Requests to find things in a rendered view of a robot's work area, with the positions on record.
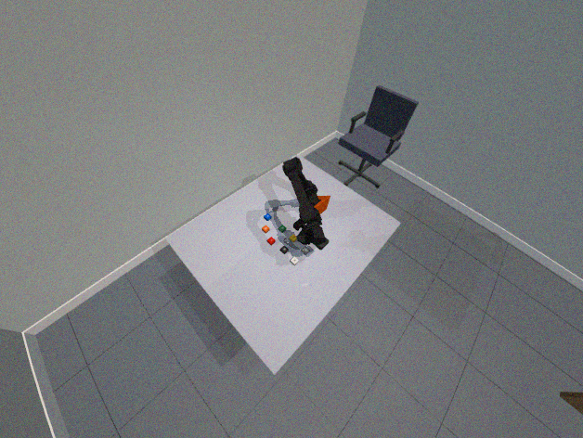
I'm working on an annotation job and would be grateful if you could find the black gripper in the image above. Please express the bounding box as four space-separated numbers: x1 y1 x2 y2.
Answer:
293 219 329 251

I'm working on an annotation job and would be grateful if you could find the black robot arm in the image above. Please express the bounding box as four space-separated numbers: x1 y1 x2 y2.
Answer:
282 157 326 245

